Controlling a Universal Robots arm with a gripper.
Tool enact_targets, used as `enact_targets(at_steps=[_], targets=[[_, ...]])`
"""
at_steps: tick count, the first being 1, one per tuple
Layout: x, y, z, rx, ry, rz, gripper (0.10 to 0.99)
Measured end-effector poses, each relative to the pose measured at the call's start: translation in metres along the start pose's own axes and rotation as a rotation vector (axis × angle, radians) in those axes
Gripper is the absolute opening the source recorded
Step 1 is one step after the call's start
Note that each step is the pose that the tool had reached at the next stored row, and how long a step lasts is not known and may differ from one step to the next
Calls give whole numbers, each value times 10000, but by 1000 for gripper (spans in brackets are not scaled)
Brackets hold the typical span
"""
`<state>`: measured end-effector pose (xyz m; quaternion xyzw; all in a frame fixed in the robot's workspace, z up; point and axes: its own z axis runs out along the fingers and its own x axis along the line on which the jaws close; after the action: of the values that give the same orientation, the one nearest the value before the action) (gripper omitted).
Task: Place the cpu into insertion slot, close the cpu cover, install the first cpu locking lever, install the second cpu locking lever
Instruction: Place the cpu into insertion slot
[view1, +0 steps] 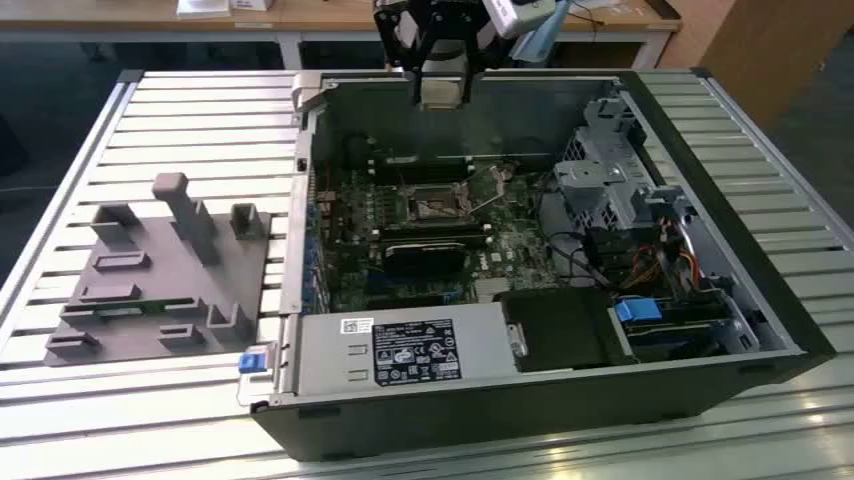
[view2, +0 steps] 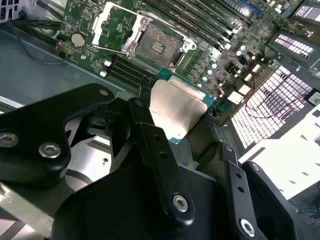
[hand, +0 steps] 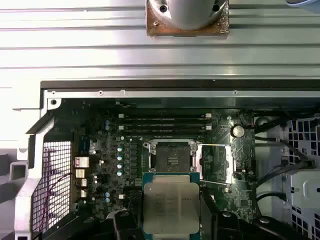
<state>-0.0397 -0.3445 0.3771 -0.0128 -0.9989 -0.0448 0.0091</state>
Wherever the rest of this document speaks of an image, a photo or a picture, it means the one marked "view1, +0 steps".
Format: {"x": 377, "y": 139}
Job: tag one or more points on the blue case latch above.
{"x": 252, "y": 362}

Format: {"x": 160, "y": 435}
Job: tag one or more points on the blue disk carrier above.
{"x": 636, "y": 311}

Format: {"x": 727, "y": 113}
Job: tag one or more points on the green motherboard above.
{"x": 513, "y": 250}

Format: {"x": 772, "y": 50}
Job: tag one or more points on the black plastic shroud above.
{"x": 560, "y": 330}

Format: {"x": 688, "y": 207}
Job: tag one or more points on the silver CPU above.
{"x": 440, "y": 92}

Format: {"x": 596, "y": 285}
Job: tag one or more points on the small white box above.
{"x": 249, "y": 5}

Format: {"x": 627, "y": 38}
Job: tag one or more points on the silver power supply unit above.
{"x": 333, "y": 360}

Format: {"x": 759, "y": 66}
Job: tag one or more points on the silver chipset heat sink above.
{"x": 489, "y": 290}

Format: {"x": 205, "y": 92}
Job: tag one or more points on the black PC case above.
{"x": 467, "y": 425}

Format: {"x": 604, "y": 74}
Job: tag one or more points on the white cardboard box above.
{"x": 200, "y": 9}

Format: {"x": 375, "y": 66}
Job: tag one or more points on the wooden desk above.
{"x": 133, "y": 25}

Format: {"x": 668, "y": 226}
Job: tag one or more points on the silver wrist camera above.
{"x": 513, "y": 17}

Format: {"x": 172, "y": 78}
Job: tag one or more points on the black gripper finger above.
{"x": 419, "y": 85}
{"x": 481, "y": 50}

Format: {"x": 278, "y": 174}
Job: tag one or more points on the pale blue teach pendant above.
{"x": 533, "y": 45}

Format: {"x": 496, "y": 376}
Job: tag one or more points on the black ribbed plastic housing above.
{"x": 607, "y": 255}

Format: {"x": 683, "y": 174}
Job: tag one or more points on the metal locking lever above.
{"x": 492, "y": 201}
{"x": 400, "y": 176}

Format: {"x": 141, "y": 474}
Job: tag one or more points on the CPU socket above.
{"x": 427, "y": 205}

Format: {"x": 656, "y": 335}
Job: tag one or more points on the metal drive cage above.
{"x": 593, "y": 175}

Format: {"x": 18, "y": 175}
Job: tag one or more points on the grey parts rack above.
{"x": 166, "y": 280}

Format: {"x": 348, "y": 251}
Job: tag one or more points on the wooden cabinet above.
{"x": 767, "y": 50}

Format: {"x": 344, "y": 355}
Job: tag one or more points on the black graphics card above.
{"x": 423, "y": 260}

